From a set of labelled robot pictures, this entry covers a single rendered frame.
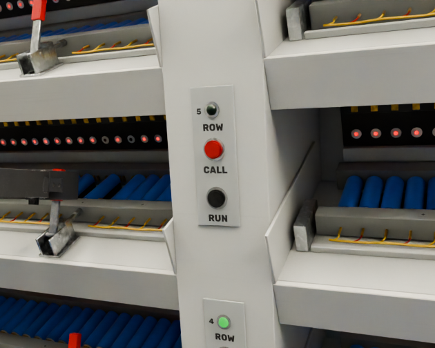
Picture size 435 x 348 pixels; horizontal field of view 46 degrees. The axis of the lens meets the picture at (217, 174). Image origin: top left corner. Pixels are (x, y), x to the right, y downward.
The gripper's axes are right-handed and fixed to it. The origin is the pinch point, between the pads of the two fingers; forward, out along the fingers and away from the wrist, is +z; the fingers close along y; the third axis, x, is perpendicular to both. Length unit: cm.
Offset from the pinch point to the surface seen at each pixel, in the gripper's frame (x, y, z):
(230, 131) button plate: 4.9, 22.2, -1.8
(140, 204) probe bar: -1.8, 7.8, 7.1
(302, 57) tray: 10.5, 28.4, -2.6
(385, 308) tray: -9.3, 34.6, 1.7
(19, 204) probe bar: -2.4, -9.2, 6.4
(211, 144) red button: 3.8, 20.5, -2.0
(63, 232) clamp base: -5.1, 0.9, 2.7
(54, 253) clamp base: -7.3, 0.8, 1.4
